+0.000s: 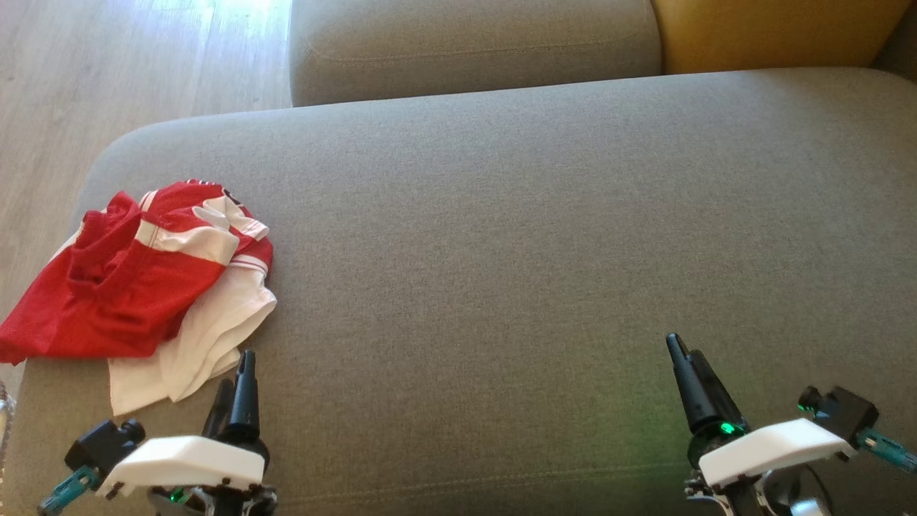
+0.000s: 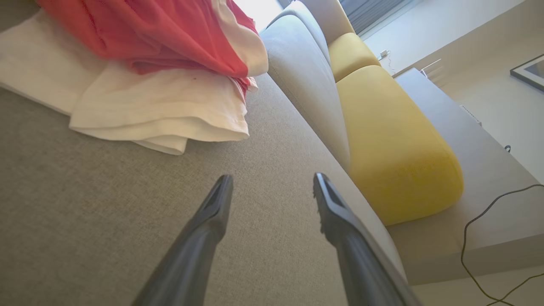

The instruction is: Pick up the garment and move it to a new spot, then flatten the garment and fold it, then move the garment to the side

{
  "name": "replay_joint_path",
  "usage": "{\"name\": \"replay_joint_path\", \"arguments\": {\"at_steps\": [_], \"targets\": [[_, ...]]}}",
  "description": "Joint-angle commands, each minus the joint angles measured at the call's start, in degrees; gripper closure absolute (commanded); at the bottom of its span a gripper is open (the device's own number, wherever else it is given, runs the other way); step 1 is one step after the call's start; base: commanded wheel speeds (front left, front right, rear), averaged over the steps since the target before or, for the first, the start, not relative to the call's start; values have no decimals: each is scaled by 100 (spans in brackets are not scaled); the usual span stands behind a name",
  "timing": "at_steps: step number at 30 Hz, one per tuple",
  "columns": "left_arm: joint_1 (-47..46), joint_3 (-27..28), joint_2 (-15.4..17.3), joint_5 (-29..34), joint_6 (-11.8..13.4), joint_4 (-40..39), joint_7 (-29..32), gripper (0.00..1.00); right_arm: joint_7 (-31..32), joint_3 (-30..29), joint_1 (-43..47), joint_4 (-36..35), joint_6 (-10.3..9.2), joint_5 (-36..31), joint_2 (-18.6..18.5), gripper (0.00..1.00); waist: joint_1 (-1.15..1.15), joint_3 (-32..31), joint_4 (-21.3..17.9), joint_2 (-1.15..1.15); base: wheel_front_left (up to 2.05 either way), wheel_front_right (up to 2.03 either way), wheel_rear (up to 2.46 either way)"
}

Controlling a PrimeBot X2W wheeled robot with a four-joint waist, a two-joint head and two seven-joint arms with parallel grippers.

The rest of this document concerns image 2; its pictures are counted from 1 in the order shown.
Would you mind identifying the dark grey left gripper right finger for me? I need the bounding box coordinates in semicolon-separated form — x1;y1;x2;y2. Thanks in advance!
313;172;422;306

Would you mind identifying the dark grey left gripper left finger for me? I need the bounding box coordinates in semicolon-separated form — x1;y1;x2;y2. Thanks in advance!
132;174;234;306

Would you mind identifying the large grey sofa seat cushion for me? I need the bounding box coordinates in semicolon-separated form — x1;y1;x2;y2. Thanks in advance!
0;0;408;306

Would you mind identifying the large yellow sofa back cushion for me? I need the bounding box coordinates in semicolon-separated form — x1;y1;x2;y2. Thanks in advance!
336;65;465;227

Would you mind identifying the small yellow sofa back cushion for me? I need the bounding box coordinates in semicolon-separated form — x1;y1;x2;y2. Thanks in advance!
328;33;382;82

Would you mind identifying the red and cream striped garment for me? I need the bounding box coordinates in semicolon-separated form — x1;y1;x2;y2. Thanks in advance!
0;0;269;156

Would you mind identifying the beige sofa back cushion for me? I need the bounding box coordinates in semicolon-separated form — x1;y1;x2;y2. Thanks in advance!
300;0;355;45

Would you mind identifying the grey window curtain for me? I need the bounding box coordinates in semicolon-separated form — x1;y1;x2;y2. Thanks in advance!
340;0;406;35

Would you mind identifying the thin black cable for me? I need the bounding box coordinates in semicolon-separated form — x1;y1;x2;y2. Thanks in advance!
461;184;544;306

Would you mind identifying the white wall fixture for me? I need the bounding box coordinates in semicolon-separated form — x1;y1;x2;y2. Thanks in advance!
421;59;443;83

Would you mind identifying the framed wall picture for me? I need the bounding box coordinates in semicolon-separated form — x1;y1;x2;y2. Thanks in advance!
510;54;544;92

